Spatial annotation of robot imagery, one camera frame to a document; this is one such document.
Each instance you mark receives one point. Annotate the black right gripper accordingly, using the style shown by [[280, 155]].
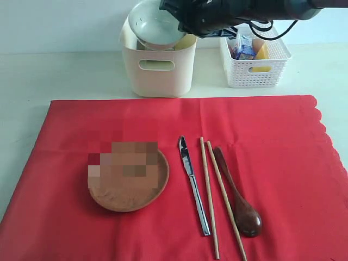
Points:
[[206, 19]]

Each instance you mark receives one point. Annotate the pale green bowl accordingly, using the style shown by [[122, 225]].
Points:
[[155, 29]]

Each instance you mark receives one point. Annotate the small milk carton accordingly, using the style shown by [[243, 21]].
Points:
[[243, 48]]

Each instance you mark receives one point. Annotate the brown egg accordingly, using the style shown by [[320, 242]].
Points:
[[257, 44]]

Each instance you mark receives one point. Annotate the orange cheese wedge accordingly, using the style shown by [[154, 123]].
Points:
[[262, 51]]

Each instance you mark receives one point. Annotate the yellow lemon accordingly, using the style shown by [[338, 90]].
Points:
[[260, 69]]

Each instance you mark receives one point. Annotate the wooden chopstick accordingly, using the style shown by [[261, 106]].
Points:
[[227, 203], [210, 199]]

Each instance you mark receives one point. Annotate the brown round plate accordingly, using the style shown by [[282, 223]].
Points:
[[128, 177]]

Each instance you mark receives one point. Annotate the dark wooden spoon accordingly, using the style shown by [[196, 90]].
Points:
[[248, 220]]

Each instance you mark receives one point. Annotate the stainless steel cup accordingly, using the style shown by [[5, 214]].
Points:
[[140, 46]]

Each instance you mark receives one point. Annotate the red sausage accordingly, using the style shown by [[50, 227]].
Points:
[[231, 49]]

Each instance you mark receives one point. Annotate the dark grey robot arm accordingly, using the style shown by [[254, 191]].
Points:
[[268, 11]]

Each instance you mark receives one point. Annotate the cream plastic bin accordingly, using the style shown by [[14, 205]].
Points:
[[158, 73]]

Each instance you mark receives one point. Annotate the white perforated plastic basket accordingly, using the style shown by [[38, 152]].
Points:
[[256, 73]]

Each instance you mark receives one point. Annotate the silver table knife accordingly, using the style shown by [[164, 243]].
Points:
[[185, 156]]

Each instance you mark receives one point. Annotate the red tablecloth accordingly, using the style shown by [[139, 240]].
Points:
[[276, 148]]

